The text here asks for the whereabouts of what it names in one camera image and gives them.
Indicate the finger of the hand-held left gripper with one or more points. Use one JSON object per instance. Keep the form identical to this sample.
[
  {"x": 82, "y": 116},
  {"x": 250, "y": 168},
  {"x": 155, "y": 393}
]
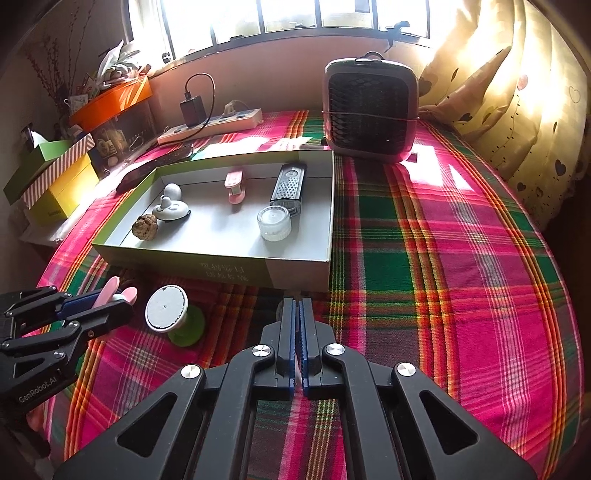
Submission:
[
  {"x": 97, "y": 321},
  {"x": 78, "y": 307}
]

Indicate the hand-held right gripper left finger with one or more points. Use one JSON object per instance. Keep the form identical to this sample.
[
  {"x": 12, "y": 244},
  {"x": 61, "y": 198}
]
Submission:
[{"x": 291, "y": 350}]

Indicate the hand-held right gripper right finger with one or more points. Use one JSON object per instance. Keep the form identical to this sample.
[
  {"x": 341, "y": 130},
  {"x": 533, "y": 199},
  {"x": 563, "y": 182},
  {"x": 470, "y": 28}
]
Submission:
[{"x": 303, "y": 350}]

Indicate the pink clip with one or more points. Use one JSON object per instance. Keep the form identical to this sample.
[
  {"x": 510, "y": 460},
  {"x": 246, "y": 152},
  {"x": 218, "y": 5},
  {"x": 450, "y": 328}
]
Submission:
[
  {"x": 234, "y": 187},
  {"x": 111, "y": 290}
]

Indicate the brown walnut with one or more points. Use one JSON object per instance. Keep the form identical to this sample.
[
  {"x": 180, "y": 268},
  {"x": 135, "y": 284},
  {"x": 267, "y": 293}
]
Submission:
[{"x": 145, "y": 227}]

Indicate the white round jar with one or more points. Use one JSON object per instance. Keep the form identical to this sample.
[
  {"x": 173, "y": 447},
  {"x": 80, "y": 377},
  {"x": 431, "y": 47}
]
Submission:
[{"x": 275, "y": 224}]

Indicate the white round disc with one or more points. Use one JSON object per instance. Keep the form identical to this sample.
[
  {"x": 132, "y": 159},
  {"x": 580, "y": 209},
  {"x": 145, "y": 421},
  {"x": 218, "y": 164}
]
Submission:
[{"x": 173, "y": 213}]

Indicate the cardboard box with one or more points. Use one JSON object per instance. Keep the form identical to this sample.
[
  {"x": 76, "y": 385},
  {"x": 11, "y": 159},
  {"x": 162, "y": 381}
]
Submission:
[{"x": 217, "y": 230}]

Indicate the green spool with grey top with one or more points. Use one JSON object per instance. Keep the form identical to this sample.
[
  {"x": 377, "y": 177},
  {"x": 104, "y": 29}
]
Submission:
[{"x": 165, "y": 308}]

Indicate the yellow box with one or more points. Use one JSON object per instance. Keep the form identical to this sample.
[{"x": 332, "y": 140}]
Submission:
[{"x": 69, "y": 194}]

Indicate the black remote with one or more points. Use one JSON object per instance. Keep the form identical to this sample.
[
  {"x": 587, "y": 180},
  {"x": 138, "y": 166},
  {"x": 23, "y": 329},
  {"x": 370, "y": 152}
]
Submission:
[{"x": 134, "y": 177}]

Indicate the white ball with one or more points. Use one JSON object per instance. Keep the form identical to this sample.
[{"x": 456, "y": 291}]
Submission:
[{"x": 173, "y": 190}]

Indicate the plaid tablecloth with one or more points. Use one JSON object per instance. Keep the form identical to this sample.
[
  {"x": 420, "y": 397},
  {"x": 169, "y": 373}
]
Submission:
[{"x": 438, "y": 277}]

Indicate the green tissue box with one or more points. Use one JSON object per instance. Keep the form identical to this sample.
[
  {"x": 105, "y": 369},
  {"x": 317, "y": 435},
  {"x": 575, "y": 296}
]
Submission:
[{"x": 32, "y": 159}]

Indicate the black bicycle light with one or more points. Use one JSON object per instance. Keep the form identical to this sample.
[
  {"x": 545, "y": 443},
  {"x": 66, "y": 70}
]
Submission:
[{"x": 288, "y": 184}]

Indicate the clear display case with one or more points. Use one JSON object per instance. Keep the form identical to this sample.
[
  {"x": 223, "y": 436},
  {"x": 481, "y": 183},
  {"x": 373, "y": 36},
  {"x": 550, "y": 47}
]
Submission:
[{"x": 122, "y": 134}]

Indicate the dark flat case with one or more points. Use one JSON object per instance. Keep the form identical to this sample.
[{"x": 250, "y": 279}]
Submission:
[{"x": 173, "y": 154}]

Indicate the orange box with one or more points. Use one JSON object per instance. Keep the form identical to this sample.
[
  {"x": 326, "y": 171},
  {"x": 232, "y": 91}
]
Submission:
[{"x": 113, "y": 99}]

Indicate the white power strip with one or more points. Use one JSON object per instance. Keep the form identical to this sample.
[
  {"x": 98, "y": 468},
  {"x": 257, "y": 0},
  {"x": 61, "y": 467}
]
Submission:
[{"x": 212, "y": 127}]

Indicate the black charger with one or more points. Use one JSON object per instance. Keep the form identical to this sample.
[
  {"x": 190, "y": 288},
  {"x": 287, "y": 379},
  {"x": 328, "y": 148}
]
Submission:
[{"x": 193, "y": 110}]

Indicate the dried branches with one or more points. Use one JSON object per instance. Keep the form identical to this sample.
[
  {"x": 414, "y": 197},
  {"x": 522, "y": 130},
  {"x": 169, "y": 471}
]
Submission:
[{"x": 51, "y": 69}]

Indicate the white plug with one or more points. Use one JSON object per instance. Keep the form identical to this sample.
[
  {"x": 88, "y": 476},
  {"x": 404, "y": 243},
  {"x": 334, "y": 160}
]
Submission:
[{"x": 230, "y": 110}]

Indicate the clear plastic bag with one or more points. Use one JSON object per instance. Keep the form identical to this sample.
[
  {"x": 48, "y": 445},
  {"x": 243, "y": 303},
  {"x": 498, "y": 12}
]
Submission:
[{"x": 115, "y": 60}]

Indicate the grey desktop fan heater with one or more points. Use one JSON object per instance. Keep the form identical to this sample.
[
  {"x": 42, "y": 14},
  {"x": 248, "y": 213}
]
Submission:
[{"x": 369, "y": 108}]

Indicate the yellow heart print curtain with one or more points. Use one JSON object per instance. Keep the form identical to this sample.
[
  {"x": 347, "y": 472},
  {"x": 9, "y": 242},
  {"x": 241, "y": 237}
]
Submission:
[{"x": 508, "y": 115}]

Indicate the window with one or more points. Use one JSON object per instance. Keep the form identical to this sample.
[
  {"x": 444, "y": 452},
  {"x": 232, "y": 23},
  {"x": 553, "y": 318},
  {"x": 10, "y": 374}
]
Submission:
[{"x": 286, "y": 14}]

